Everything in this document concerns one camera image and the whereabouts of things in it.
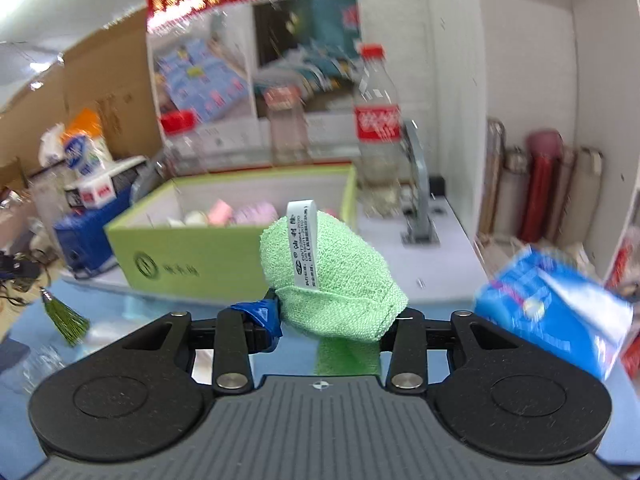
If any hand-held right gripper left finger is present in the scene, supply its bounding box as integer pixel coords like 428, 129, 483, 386
120, 296, 285, 395

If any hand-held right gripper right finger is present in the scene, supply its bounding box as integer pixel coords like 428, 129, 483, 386
382, 307, 523, 395

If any light green cardboard box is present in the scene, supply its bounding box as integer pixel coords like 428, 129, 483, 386
103, 162, 359, 307

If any green towel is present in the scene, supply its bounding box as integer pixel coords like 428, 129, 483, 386
259, 200, 409, 377

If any pink printed tissue pack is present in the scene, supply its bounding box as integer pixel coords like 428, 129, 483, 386
234, 201, 277, 227

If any pink sponge block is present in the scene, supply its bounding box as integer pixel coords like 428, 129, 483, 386
206, 199, 234, 227

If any white knotted towel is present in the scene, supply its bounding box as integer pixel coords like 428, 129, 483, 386
167, 209, 208, 228

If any blue tissue pack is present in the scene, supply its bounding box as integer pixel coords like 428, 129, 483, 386
473, 246, 637, 382

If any blue table mat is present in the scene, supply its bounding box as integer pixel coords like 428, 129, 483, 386
0, 275, 640, 480

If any grey metal stand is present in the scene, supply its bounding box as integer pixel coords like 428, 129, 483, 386
399, 119, 442, 247

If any blue machine box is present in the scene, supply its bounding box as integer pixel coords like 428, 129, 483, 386
53, 194, 147, 279

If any red cap clear jar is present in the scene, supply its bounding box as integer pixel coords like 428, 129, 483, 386
159, 109, 207, 177

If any pink glass jar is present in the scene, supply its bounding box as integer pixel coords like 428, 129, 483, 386
264, 86, 312, 167

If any green tassel ornament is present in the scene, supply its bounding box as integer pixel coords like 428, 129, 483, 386
40, 287, 92, 347

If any red thermos bottle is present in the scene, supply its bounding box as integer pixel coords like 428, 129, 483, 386
519, 130, 565, 244

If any red label cola bottle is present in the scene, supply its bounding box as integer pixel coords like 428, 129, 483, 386
351, 44, 405, 217

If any white paper cup pack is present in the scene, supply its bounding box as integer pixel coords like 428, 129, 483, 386
38, 122, 68, 170

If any large cardboard sheet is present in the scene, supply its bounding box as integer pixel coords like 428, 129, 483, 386
0, 7, 167, 191

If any white shelf unit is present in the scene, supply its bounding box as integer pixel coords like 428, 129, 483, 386
472, 0, 640, 306

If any black cable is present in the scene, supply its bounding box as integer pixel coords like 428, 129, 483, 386
0, 247, 61, 311

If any bedding wall poster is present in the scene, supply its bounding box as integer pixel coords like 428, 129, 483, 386
145, 0, 364, 163

